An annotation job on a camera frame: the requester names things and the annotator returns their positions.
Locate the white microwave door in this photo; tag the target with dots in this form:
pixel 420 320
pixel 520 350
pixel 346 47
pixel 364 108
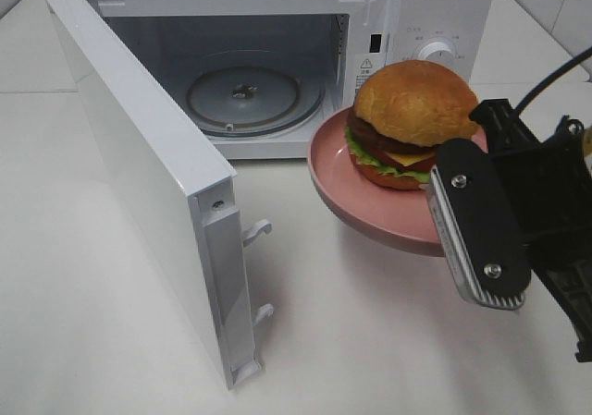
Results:
pixel 177 186

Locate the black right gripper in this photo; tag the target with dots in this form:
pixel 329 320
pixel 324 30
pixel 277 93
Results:
pixel 548 186

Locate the upper white power knob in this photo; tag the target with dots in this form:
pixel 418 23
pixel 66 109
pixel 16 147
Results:
pixel 438 51

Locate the pink round plate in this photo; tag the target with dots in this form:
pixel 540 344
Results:
pixel 399 219

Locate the burger with sesame-free bun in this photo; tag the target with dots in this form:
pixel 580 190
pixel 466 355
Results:
pixel 401 115

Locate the glass microwave turntable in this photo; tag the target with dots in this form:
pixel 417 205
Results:
pixel 247 101

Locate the white microwave oven body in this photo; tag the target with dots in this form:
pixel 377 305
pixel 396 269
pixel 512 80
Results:
pixel 340 43

